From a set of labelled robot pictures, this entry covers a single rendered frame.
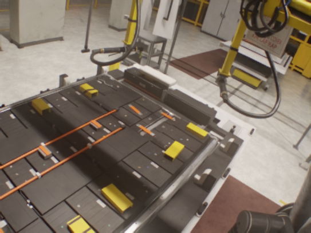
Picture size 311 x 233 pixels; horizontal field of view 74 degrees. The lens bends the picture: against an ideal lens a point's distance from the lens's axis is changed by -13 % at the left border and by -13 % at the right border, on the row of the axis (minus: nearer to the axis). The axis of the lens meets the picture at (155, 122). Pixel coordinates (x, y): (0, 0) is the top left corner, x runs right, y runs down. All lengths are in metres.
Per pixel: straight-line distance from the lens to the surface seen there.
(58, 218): 1.16
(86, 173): 1.31
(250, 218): 1.05
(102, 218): 1.16
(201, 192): 1.58
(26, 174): 1.33
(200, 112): 1.91
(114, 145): 1.48
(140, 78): 2.15
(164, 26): 4.33
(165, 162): 1.47
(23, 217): 1.18
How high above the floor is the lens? 2.01
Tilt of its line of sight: 35 degrees down
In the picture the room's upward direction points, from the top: 16 degrees clockwise
